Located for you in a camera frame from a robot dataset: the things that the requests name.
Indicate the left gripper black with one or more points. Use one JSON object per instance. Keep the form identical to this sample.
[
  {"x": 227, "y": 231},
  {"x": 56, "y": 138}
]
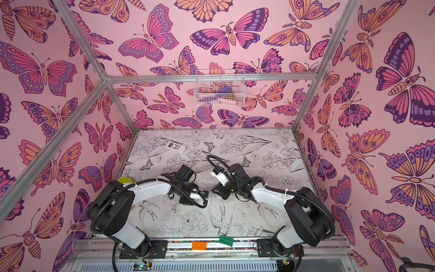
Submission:
[{"x": 187, "y": 202}]

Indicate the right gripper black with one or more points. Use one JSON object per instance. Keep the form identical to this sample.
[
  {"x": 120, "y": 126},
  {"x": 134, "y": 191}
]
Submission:
[{"x": 224, "y": 190}]

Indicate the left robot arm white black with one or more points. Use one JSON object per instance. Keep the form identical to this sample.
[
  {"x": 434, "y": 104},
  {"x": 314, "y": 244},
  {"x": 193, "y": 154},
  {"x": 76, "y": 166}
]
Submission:
[{"x": 110, "y": 211}]

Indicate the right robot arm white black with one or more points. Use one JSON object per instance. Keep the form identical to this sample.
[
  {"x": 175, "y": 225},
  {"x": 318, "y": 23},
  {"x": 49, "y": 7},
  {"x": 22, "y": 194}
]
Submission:
[{"x": 310, "y": 220}]

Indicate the white remote control far left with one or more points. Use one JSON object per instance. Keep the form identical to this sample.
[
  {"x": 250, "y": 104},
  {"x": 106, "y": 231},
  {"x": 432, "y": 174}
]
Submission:
[{"x": 174, "y": 146}]

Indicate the lime green bowl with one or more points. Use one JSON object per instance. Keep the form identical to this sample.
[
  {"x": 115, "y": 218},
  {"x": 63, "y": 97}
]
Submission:
[{"x": 125, "y": 180}]

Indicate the purple object in basket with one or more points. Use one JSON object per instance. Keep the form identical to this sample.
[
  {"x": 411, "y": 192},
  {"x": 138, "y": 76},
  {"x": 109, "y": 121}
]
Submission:
[{"x": 224, "y": 90}]

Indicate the green circuit board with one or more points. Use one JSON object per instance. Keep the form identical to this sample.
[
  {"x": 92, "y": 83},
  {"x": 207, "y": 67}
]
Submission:
[{"x": 142, "y": 267}]

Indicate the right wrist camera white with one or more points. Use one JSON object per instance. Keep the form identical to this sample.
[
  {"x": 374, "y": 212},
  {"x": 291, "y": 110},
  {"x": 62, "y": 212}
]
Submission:
[{"x": 220, "y": 174}]

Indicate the green lego brick on rail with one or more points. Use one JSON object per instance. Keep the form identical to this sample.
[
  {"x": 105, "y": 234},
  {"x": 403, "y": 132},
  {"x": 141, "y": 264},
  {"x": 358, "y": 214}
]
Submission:
[{"x": 228, "y": 241}]

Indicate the orange lego brick on rail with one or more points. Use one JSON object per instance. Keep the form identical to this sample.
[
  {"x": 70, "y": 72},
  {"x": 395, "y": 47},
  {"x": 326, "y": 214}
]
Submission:
[{"x": 196, "y": 245}]

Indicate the white wire basket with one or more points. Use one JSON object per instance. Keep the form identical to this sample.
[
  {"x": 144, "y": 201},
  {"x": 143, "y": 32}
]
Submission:
[{"x": 220, "y": 87}]

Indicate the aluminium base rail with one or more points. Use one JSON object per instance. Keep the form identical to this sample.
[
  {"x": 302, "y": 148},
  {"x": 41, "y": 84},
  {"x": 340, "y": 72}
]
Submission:
[{"x": 99, "y": 255}]

